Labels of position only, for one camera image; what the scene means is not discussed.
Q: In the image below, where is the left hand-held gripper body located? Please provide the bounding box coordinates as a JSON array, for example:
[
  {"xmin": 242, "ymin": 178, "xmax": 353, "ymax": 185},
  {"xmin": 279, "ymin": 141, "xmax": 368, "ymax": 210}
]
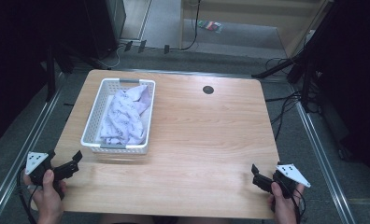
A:
[{"xmin": 24, "ymin": 149, "xmax": 65, "ymax": 201}]

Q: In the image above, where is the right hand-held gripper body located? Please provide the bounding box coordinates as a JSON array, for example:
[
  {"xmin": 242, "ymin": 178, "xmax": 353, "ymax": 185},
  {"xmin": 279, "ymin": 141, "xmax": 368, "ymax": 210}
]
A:
[{"xmin": 270, "ymin": 161, "xmax": 312, "ymax": 213}]

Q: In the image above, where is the person's right hand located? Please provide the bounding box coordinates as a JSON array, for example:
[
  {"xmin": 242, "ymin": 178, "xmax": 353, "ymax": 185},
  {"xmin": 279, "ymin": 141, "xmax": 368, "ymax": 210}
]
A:
[{"xmin": 268, "ymin": 181, "xmax": 306, "ymax": 224}]

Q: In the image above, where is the person's left hand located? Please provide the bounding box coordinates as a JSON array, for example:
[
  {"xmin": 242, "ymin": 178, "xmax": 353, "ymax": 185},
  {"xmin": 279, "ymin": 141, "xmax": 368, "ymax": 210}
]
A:
[{"xmin": 22, "ymin": 169, "xmax": 68, "ymax": 224}]

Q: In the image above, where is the white perforated plastic basket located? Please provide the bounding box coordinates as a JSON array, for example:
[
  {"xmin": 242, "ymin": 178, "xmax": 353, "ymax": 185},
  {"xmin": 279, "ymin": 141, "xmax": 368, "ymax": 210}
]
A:
[{"xmin": 80, "ymin": 77, "xmax": 157, "ymax": 156}]

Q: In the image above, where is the lavender patterned cloth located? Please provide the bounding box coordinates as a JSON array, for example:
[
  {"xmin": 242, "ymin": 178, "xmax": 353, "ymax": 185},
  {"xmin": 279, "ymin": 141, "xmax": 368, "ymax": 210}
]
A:
[{"xmin": 99, "ymin": 84, "xmax": 152, "ymax": 147}]

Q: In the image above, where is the black stand leg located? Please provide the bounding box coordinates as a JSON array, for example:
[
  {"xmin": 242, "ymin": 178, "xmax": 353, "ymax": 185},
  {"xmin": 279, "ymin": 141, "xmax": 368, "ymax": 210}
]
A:
[{"xmin": 250, "ymin": 55, "xmax": 303, "ymax": 79}]

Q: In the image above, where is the dark cabinet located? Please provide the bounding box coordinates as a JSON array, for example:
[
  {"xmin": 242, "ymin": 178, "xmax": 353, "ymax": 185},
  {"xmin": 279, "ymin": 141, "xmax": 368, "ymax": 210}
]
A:
[{"xmin": 82, "ymin": 0, "xmax": 127, "ymax": 61}]

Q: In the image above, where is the colourful packet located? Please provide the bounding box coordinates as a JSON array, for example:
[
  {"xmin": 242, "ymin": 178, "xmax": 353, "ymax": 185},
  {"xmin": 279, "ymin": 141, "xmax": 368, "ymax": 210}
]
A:
[{"xmin": 197, "ymin": 20, "xmax": 224, "ymax": 34}]

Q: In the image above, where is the light wooden shelf unit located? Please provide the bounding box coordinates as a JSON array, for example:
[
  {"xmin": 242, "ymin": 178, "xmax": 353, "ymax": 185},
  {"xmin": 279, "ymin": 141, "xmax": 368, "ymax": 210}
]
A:
[{"xmin": 178, "ymin": 0, "xmax": 334, "ymax": 59}]

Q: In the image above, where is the aluminium floor rail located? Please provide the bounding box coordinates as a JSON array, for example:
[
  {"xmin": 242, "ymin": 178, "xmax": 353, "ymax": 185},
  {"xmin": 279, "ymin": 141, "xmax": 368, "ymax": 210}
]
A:
[
  {"xmin": 290, "ymin": 83, "xmax": 358, "ymax": 224},
  {"xmin": 0, "ymin": 70, "xmax": 67, "ymax": 222}
]

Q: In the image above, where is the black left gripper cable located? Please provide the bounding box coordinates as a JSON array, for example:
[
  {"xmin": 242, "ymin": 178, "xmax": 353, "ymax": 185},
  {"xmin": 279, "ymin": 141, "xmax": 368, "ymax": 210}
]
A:
[{"xmin": 16, "ymin": 167, "xmax": 39, "ymax": 224}]

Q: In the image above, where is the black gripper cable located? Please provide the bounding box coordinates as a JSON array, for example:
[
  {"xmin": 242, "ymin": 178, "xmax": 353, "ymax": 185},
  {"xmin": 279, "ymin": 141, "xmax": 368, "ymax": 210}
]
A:
[
  {"xmin": 284, "ymin": 178, "xmax": 307, "ymax": 224},
  {"xmin": 16, "ymin": 167, "xmax": 39, "ymax": 224}
]

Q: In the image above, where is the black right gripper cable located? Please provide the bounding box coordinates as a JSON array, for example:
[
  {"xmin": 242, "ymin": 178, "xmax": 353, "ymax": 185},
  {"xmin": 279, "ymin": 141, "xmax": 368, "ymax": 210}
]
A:
[{"xmin": 284, "ymin": 178, "xmax": 307, "ymax": 224}]

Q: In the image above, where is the black floor cables bundle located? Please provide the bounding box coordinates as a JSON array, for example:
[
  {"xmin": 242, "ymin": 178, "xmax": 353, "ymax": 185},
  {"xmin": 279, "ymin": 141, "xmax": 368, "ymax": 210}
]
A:
[{"xmin": 263, "ymin": 57, "xmax": 322, "ymax": 142}]

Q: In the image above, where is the black upright stand post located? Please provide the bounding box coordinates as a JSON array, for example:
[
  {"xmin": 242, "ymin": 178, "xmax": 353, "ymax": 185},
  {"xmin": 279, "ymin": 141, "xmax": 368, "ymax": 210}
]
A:
[{"xmin": 45, "ymin": 45, "xmax": 57, "ymax": 103}]

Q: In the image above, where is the white floor cable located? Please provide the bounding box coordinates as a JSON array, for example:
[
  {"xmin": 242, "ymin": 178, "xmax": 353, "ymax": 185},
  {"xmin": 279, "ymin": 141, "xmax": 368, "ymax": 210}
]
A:
[{"xmin": 95, "ymin": 46, "xmax": 126, "ymax": 70}]

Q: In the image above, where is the black hanging cable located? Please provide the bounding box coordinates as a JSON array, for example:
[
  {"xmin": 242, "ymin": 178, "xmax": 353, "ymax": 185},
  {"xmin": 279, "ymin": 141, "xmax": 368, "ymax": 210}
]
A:
[{"xmin": 178, "ymin": 0, "xmax": 203, "ymax": 51}]

